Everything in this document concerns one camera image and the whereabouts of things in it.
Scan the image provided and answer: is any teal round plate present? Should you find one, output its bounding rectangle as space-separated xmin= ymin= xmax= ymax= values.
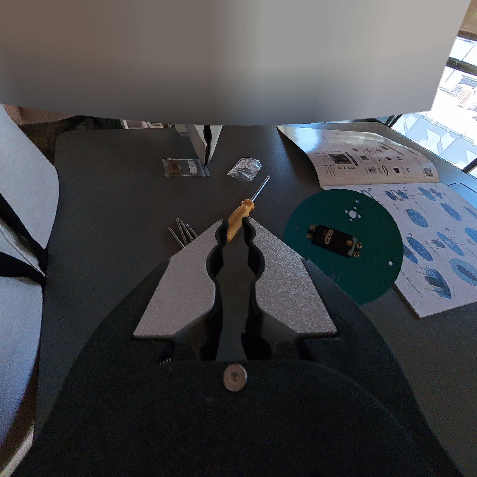
xmin=283 ymin=189 xmax=405 ymax=306

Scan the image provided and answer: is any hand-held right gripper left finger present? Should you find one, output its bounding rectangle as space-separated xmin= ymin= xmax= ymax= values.
xmin=132 ymin=220 xmax=229 ymax=362

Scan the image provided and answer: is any clear bag of brass standoffs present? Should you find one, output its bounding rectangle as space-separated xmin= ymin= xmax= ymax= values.
xmin=163 ymin=158 xmax=211 ymax=178

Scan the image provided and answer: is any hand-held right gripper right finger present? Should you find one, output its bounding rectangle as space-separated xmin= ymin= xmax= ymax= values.
xmin=241 ymin=217 xmax=339 ymax=361

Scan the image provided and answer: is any person's white shirt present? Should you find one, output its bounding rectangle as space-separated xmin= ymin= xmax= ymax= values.
xmin=0 ymin=106 xmax=60 ymax=477

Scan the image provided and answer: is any dark grey desk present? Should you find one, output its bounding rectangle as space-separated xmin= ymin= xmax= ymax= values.
xmin=37 ymin=121 xmax=477 ymax=477

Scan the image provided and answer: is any clear bag of long screws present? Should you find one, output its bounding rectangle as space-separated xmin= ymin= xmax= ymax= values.
xmin=227 ymin=157 xmax=261 ymax=182

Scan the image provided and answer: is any open instruction booklet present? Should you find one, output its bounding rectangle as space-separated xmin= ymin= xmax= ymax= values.
xmin=277 ymin=125 xmax=477 ymax=319

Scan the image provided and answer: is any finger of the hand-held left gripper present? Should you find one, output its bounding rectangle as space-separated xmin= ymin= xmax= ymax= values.
xmin=206 ymin=124 xmax=224 ymax=165
xmin=187 ymin=124 xmax=208 ymax=165

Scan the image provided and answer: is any black servo motor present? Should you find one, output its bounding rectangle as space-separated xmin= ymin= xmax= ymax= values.
xmin=306 ymin=224 xmax=364 ymax=259

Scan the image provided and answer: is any yellow-handled screwdriver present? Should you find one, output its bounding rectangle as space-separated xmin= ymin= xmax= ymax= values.
xmin=225 ymin=175 xmax=271 ymax=243

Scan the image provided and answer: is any large window wall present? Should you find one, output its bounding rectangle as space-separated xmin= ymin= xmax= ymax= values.
xmin=388 ymin=35 xmax=477 ymax=172

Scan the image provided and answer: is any black lanyard strap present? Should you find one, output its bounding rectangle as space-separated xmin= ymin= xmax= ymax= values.
xmin=0 ymin=194 xmax=47 ymax=278

